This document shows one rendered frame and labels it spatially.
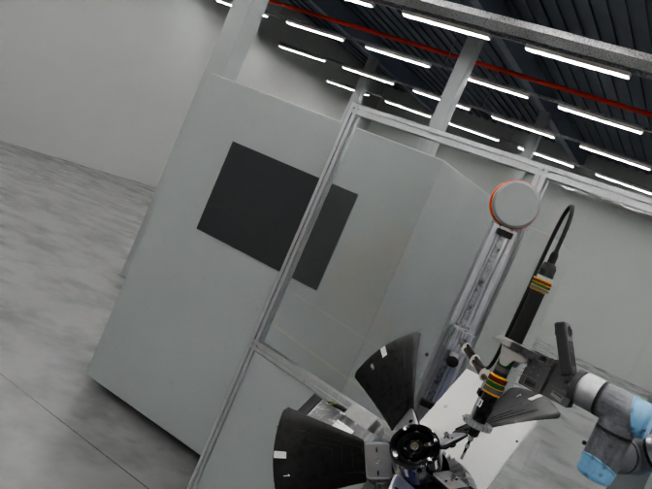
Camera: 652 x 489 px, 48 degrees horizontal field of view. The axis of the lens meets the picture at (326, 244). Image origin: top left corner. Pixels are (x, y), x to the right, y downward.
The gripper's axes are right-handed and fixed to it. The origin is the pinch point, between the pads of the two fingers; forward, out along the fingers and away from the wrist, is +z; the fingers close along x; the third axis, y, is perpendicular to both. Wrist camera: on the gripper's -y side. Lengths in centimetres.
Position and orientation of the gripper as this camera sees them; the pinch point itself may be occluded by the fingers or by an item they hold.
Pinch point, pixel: (503, 337)
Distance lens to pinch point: 172.3
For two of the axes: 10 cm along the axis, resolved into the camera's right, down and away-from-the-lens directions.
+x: 5.8, 1.9, 8.0
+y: -4.0, 9.1, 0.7
